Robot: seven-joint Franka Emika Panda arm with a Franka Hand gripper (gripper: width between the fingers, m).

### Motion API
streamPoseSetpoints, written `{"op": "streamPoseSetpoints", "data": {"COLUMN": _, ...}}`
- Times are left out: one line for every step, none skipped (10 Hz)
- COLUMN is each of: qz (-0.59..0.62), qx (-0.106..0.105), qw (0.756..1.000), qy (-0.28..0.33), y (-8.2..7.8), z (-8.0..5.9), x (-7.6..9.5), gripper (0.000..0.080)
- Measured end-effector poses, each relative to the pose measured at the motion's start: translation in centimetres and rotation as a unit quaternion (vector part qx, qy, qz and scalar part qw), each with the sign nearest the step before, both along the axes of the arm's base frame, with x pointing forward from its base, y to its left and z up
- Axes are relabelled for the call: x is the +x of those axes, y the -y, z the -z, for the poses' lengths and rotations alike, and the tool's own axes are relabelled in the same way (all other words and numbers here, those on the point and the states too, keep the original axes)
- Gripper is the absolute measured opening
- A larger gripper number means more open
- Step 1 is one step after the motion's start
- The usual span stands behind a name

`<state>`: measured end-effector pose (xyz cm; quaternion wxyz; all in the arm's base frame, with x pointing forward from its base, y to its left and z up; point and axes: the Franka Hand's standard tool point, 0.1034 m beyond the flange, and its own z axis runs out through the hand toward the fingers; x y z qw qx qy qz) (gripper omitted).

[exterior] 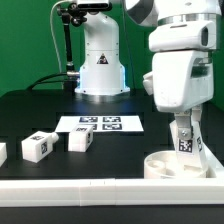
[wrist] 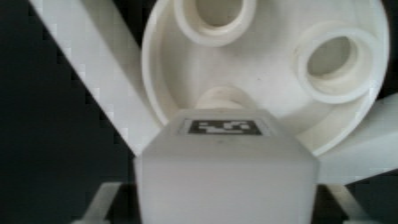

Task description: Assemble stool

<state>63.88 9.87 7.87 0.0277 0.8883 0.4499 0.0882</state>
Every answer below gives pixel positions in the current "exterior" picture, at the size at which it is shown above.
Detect white marker sheet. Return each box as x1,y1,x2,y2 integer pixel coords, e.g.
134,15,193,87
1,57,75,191
55,115,143,133

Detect white cable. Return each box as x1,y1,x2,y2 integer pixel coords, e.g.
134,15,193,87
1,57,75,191
49,0,72,74

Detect black cables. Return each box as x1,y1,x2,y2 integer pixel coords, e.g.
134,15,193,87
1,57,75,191
26,73,80,91

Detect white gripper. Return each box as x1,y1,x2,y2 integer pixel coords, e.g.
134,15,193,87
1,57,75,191
143,20,217,139

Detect white block at left edge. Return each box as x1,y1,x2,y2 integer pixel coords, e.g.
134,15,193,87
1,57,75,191
0,143,7,167

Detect white round stool seat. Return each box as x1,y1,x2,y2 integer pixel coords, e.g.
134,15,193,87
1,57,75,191
144,151,208,179

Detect white L-shaped fence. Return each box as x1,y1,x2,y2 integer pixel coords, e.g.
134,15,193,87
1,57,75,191
0,150,224,207

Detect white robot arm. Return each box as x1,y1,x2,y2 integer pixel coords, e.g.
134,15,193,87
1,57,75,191
75,0,222,114

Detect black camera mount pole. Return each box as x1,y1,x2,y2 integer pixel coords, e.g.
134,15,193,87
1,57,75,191
57,3,87,93

